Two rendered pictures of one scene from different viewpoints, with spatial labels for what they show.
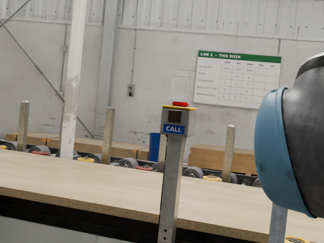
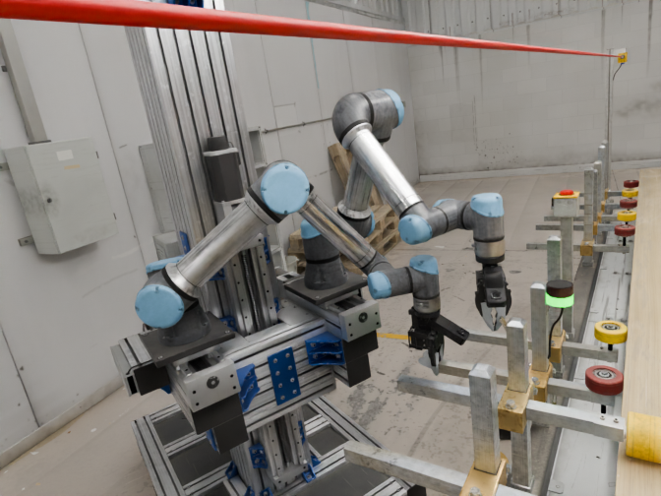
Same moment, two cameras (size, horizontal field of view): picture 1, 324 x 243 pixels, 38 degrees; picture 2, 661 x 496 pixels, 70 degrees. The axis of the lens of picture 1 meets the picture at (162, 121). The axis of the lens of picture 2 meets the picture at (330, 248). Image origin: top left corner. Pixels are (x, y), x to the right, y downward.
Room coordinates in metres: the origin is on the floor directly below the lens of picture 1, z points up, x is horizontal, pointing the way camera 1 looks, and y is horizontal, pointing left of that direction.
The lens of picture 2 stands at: (0.84, -1.71, 1.60)
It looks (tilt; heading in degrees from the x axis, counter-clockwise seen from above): 16 degrees down; 108
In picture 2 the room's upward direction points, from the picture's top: 9 degrees counter-clockwise
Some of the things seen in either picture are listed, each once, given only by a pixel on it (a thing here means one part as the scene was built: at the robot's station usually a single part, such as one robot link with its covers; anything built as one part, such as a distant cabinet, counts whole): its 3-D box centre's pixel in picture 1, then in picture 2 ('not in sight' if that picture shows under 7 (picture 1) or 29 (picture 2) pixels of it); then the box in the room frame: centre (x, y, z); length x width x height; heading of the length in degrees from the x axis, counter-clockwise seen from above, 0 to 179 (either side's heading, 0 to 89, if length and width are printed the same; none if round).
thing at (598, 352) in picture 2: not in sight; (535, 344); (1.00, -0.31, 0.82); 0.44 x 0.03 x 0.04; 163
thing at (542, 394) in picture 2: not in sight; (540, 380); (0.98, -0.55, 0.85); 0.14 x 0.06 x 0.05; 73
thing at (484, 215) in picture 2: not in sight; (486, 217); (0.87, -0.51, 1.29); 0.09 x 0.08 x 0.11; 142
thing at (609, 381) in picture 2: not in sight; (603, 392); (1.12, -0.61, 0.85); 0.08 x 0.08 x 0.11
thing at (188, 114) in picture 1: (178, 122); (567, 205); (1.14, -0.04, 1.18); 0.07 x 0.07 x 0.08; 73
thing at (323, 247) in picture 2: not in sight; (321, 234); (0.35, -0.27, 1.21); 0.13 x 0.12 x 0.14; 52
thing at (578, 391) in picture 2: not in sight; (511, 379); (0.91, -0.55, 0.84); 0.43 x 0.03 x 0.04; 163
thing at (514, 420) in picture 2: not in sight; (516, 402); (0.91, -0.79, 0.95); 0.14 x 0.06 x 0.05; 73
